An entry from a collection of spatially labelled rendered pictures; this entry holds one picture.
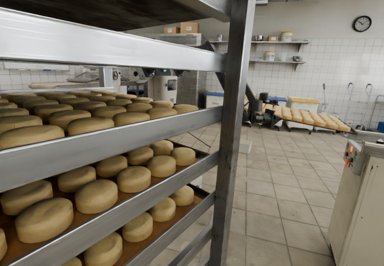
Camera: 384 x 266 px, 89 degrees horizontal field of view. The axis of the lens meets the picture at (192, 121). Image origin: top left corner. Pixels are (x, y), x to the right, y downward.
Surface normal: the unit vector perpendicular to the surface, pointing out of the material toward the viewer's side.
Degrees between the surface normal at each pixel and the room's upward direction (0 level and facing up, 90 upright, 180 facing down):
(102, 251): 0
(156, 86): 90
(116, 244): 0
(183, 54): 90
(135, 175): 0
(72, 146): 90
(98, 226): 90
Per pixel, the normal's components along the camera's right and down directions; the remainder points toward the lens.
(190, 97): -0.27, 0.22
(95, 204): 0.37, 0.25
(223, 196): -0.62, 0.16
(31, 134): 0.05, -0.97
